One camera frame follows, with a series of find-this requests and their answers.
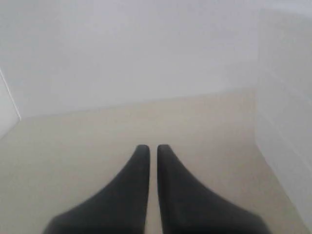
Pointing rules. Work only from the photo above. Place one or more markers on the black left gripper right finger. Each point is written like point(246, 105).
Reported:
point(188, 207)

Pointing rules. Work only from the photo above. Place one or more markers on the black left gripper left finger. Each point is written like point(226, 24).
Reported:
point(119, 208)

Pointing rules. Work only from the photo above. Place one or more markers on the translucent white drawer cabinet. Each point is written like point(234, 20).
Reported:
point(284, 100)

